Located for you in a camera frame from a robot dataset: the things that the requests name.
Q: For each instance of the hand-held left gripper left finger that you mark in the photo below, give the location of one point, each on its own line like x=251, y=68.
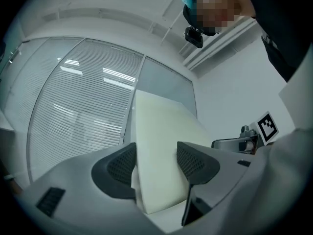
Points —
x=105, y=171

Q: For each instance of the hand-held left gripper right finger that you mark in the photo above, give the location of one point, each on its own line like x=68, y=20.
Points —
x=205, y=168

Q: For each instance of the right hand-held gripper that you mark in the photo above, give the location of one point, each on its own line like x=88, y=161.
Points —
x=267, y=127

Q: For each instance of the white foam item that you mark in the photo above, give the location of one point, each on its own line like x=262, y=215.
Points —
x=159, y=136

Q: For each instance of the glass partition with blinds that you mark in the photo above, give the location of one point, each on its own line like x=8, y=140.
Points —
x=80, y=101

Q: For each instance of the person's black shirt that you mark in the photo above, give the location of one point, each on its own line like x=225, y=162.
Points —
x=281, y=21

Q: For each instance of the person's head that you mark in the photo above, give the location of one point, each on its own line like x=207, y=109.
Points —
x=234, y=1

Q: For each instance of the black head camera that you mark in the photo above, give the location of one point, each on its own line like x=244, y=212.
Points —
x=194, y=37

